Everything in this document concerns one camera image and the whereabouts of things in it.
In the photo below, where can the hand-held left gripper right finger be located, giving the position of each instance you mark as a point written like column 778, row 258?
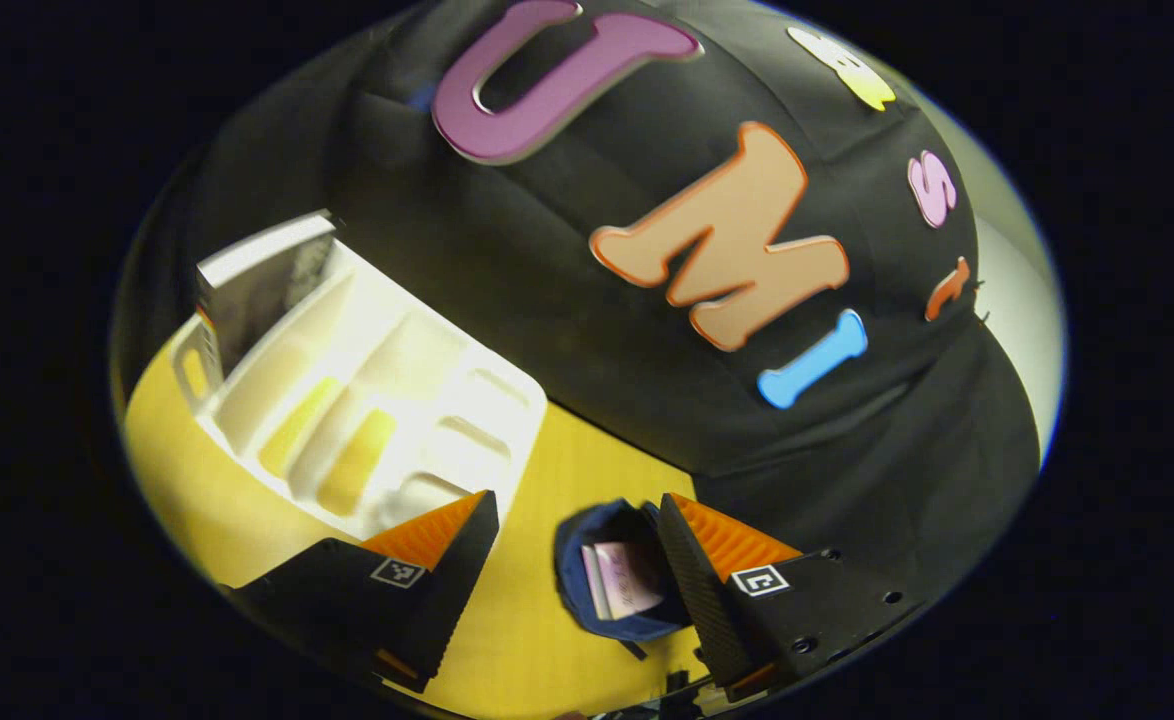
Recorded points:
column 702, row 600

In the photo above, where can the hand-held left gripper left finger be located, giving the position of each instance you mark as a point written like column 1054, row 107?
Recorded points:
column 452, row 590

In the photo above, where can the pink book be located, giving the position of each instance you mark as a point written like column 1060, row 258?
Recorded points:
column 627, row 580

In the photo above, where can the blue schoolbag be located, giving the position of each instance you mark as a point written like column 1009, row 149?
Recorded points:
column 572, row 570

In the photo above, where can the white bookshelf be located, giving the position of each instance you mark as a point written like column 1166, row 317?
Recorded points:
column 397, row 400

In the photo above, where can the black book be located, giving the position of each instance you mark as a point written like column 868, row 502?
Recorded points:
column 257, row 290

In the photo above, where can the black backdrop cloth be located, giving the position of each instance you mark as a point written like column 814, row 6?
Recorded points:
column 547, row 280

